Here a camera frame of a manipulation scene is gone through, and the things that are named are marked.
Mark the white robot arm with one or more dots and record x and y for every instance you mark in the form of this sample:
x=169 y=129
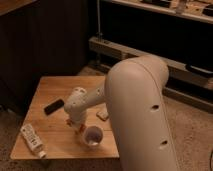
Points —
x=132 y=93

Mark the white tube with label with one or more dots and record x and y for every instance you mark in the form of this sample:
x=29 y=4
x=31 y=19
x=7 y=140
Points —
x=33 y=141

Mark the black remote control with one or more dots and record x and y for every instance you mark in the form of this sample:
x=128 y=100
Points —
x=53 y=106

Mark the vertical metal pole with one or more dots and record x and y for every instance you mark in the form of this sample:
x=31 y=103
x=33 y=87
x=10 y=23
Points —
x=99 y=34

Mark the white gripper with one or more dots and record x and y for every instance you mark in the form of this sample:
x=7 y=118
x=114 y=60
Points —
x=77 y=120

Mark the white ceramic cup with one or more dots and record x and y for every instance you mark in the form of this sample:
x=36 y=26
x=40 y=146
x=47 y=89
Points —
x=92 y=136

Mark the wooden low table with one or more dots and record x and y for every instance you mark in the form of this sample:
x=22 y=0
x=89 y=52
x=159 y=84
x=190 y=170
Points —
x=60 y=141

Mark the small beige sponge block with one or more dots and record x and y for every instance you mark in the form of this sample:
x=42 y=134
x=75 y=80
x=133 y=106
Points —
x=103 y=114

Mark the grey metal shelf beam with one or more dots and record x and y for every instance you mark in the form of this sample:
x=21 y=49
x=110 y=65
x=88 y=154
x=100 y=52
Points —
x=178 y=69

